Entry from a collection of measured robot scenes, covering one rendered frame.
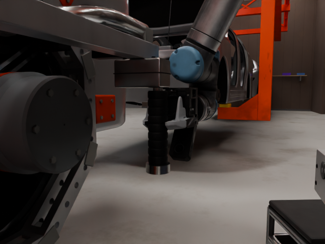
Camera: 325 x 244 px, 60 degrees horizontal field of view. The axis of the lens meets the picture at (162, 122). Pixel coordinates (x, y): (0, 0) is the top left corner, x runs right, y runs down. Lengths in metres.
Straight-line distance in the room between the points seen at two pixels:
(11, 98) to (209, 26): 0.41
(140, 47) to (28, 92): 0.20
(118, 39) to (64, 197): 0.36
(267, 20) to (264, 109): 1.12
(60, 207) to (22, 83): 0.32
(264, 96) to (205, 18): 3.27
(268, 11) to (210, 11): 3.37
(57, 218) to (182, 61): 0.41
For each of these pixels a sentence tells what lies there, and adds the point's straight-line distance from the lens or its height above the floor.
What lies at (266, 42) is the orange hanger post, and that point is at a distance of 3.91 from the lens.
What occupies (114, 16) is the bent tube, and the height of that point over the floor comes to 1.00.
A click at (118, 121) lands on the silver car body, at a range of 1.20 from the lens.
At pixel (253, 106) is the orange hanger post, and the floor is 0.70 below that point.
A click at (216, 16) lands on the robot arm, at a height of 1.05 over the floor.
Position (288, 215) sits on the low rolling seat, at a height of 0.34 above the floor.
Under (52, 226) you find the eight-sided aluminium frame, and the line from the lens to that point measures 0.63.
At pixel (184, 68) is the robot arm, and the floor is 0.94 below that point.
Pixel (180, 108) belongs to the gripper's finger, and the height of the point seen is 0.86.
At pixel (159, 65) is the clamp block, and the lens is 0.48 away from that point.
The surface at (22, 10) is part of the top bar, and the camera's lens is 0.30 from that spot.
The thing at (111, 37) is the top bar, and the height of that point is 0.97.
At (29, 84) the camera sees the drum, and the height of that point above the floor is 0.90.
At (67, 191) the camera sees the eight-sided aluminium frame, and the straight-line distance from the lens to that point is 0.64.
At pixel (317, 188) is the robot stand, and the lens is 0.67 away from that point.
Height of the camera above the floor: 0.89
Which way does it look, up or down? 6 degrees down
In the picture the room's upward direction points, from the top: straight up
